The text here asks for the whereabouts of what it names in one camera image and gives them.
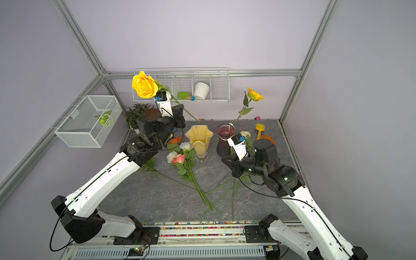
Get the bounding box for yellow ruffled glass vase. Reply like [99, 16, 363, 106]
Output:
[185, 125, 214, 161]

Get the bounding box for dark red glass vase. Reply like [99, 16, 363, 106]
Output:
[216, 123, 235, 157]

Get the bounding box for orange yellow rose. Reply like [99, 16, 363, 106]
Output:
[132, 71, 181, 105]

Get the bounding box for yellow sunflower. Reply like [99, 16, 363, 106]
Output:
[237, 88, 264, 120]

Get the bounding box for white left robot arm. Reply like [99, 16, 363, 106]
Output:
[51, 104, 186, 245]

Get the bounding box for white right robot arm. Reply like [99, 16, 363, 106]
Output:
[222, 135, 368, 260]

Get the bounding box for green toy trowel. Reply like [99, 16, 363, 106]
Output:
[177, 92, 196, 101]

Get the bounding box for white rose left upper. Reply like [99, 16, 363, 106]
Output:
[179, 142, 193, 152]

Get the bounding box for cream white rose right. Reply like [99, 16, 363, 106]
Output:
[240, 131, 251, 137]

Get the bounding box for white rose left lower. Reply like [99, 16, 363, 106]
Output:
[166, 151, 178, 164]

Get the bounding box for pink rose left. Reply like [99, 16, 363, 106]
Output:
[172, 154, 186, 164]

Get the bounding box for white empty flower pot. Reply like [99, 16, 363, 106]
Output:
[193, 82, 210, 100]

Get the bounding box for potted green plant white pot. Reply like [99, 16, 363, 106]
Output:
[125, 103, 150, 130]

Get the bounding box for yellow toy shovel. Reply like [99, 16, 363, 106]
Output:
[255, 123, 265, 140]

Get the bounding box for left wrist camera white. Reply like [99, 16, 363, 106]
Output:
[154, 91, 173, 118]

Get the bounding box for white wire wall shelf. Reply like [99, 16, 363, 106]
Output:
[133, 67, 230, 103]

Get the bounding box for white wire side basket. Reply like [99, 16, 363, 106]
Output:
[54, 95, 122, 148]

